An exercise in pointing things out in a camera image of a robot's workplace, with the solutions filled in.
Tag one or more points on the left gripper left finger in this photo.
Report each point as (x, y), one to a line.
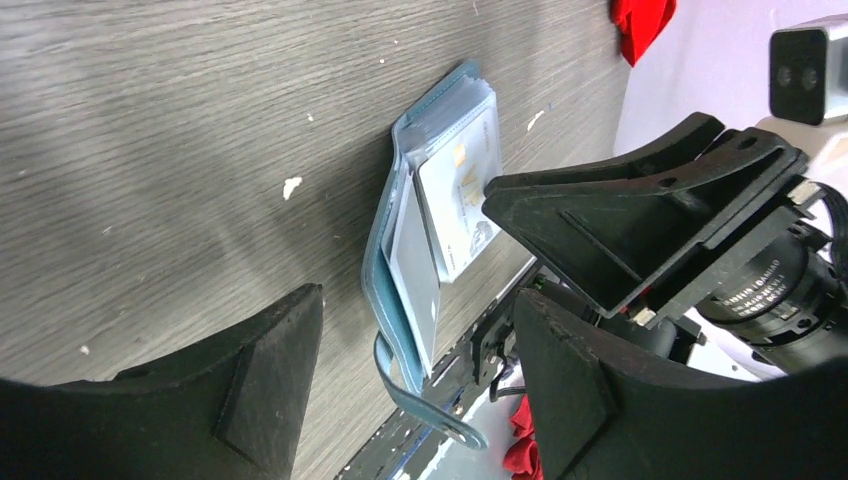
(230, 406)

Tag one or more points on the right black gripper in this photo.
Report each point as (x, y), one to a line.
(700, 218)

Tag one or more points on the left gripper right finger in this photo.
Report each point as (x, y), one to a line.
(604, 408)

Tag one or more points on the white VIP credit card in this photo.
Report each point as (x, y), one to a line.
(451, 184)

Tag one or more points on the grey credit card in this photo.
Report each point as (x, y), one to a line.
(412, 268)

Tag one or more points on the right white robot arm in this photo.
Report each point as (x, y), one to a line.
(721, 221)

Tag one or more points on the red cloth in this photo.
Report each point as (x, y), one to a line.
(639, 23)

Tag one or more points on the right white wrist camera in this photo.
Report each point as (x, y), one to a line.
(808, 71)

